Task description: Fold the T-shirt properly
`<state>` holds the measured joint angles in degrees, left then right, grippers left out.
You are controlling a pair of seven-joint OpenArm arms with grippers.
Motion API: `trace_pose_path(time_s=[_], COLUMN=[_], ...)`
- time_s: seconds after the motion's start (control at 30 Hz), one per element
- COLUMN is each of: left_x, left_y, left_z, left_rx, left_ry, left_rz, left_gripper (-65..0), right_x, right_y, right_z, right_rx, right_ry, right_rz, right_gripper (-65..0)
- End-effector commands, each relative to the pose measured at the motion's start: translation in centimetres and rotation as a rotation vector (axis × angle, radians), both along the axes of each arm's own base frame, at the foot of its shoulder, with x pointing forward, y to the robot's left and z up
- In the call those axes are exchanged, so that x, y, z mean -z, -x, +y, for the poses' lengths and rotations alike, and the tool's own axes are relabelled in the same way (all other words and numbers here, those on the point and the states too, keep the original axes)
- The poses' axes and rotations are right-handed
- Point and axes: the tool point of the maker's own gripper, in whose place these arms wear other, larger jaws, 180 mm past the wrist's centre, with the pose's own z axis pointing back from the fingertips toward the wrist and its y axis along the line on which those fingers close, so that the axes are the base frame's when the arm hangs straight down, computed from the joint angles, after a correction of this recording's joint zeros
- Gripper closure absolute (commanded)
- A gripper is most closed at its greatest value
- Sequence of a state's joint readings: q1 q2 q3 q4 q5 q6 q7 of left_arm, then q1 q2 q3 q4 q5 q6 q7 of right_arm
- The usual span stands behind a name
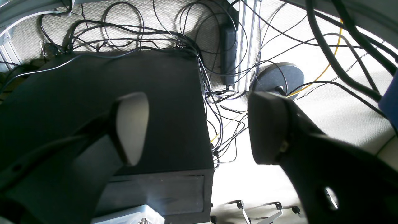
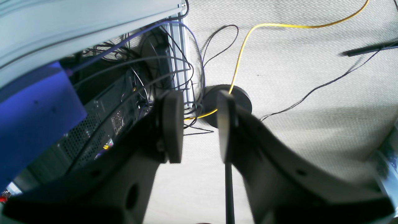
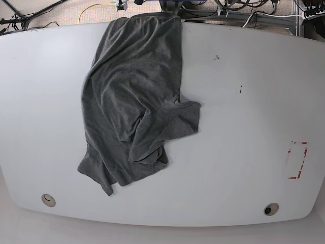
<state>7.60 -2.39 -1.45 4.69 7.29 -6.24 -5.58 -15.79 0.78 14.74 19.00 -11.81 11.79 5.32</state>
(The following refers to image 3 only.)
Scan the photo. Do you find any grey T-shirt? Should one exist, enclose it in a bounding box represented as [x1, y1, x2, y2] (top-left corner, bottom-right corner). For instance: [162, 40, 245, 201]
[78, 13, 201, 195]

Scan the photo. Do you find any left table grommet hole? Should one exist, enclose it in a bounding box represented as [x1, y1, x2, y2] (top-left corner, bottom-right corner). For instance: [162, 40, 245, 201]
[41, 194, 56, 207]

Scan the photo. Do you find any table grommet hole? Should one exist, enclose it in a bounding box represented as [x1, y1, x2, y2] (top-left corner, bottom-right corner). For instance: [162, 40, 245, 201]
[41, 194, 56, 207]
[264, 203, 279, 216]

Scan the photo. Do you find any right table grommet hole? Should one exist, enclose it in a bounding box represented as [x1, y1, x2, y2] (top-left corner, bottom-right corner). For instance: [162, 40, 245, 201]
[264, 203, 279, 216]

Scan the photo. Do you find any red tape rectangle marking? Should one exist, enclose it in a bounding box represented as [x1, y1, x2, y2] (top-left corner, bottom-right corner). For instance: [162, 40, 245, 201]
[285, 141, 308, 179]

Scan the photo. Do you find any black tripod stand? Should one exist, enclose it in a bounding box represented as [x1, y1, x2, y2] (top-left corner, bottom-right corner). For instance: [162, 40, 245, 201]
[1, 0, 67, 36]

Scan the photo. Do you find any white power strip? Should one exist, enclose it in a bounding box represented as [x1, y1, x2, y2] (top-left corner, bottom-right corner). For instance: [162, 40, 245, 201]
[304, 11, 325, 20]

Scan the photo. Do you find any aluminium frame rail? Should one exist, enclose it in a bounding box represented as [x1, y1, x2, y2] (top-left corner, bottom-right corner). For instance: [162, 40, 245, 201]
[179, 10, 298, 28]

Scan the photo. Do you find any yellow cable on floor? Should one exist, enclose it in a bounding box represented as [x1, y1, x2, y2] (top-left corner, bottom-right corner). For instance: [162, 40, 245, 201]
[78, 2, 118, 24]

